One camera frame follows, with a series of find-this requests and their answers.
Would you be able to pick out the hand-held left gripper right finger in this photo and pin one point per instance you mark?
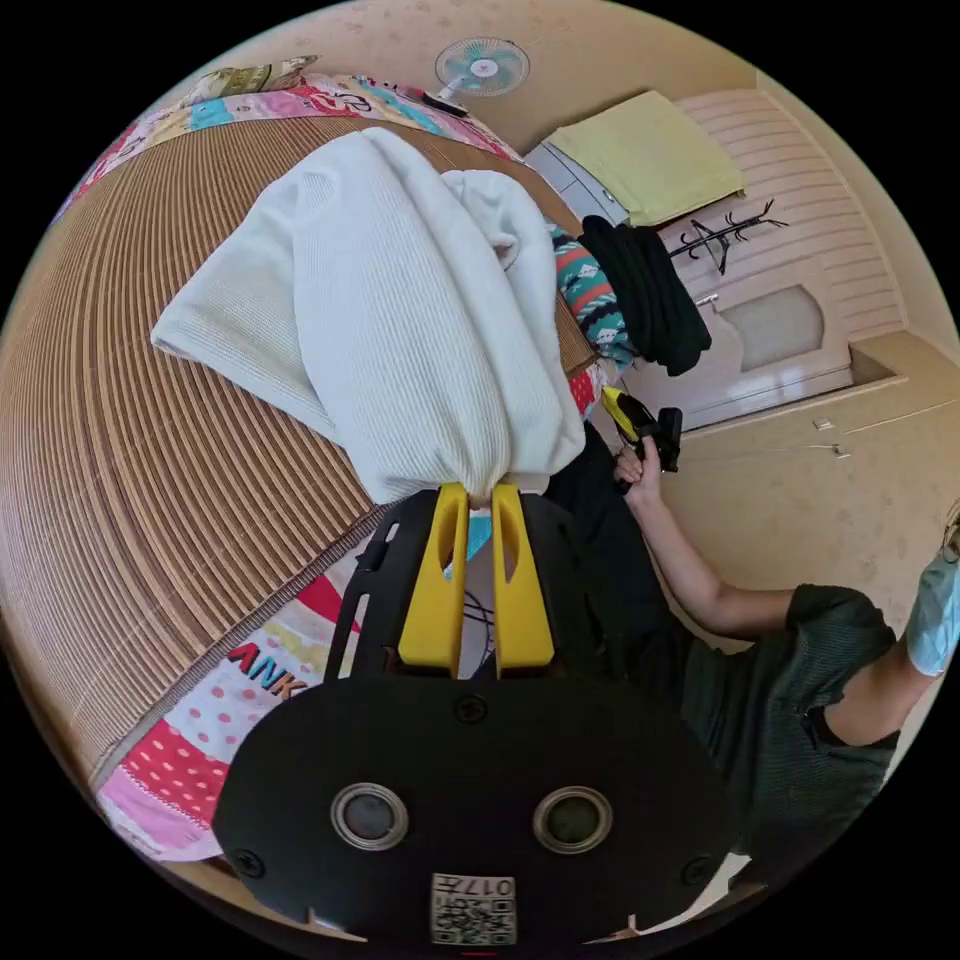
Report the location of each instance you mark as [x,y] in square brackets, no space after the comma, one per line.
[525,615]

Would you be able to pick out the person's right forearm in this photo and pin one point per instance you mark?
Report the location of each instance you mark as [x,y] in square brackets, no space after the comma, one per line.
[690,562]

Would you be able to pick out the black coat rack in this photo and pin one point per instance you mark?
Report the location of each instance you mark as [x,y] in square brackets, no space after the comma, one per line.
[721,234]

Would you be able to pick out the white pants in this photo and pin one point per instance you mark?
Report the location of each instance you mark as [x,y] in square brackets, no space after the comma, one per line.
[390,315]

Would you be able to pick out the pile of clothes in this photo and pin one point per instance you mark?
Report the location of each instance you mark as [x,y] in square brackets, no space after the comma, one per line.
[645,300]

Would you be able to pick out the bed with woven mat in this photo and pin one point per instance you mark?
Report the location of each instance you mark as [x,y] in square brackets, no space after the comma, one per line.
[135,420]

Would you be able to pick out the person's right hand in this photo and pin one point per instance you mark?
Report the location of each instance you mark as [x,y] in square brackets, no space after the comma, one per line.
[641,476]

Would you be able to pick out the person's body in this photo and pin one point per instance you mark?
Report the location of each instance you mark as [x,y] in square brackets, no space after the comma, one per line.
[787,712]

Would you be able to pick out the patterned pillow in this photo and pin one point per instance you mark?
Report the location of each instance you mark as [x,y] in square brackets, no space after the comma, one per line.
[247,76]

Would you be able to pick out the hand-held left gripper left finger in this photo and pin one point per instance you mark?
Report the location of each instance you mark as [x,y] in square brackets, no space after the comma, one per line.
[435,600]

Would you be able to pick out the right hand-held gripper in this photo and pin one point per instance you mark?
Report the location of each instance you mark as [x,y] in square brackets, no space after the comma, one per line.
[643,427]

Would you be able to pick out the teal electric fan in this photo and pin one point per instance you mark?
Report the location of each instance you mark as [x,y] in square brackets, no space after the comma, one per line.
[481,69]

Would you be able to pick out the pink door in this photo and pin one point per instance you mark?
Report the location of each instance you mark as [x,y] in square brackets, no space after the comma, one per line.
[772,330]

